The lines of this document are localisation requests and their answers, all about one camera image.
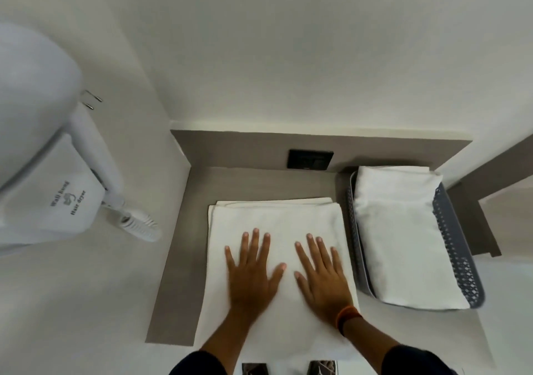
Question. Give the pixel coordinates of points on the person's left hand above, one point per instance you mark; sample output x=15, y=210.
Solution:
x=249, y=283

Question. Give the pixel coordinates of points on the person's right hand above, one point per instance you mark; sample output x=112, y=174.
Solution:
x=325, y=285

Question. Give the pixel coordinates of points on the person's left middle finger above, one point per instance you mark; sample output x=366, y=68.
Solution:
x=254, y=245

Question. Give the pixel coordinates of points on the person's right little finger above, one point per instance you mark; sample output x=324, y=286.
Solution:
x=338, y=262

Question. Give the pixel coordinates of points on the person's left thumb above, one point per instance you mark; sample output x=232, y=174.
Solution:
x=278, y=274

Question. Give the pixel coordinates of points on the person's right middle finger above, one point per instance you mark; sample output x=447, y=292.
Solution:
x=314, y=252

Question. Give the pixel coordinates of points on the person's left little finger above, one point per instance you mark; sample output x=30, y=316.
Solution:
x=231, y=258

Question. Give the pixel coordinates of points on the person's right thumb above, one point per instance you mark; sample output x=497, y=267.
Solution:
x=300, y=282

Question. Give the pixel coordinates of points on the large white towel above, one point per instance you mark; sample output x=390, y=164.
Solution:
x=275, y=229

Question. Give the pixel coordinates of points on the person's right forearm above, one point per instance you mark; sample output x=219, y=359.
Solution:
x=368, y=339

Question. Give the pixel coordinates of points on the person's left forearm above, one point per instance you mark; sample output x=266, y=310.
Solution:
x=227, y=333

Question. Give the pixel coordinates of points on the orange wristband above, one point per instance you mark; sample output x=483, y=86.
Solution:
x=347, y=318

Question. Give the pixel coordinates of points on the small folded white towel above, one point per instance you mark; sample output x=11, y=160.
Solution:
x=399, y=237

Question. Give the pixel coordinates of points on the dark sleeve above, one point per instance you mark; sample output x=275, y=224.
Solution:
x=200, y=364
x=416, y=362

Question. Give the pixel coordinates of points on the grey perforated plastic basket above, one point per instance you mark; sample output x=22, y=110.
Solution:
x=456, y=237

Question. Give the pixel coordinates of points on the white hair dryer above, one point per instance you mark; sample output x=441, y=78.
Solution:
x=33, y=108

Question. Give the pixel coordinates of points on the black wall socket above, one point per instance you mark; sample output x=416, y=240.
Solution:
x=310, y=159

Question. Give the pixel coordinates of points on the white hair dryer wall holder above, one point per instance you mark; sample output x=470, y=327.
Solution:
x=45, y=216

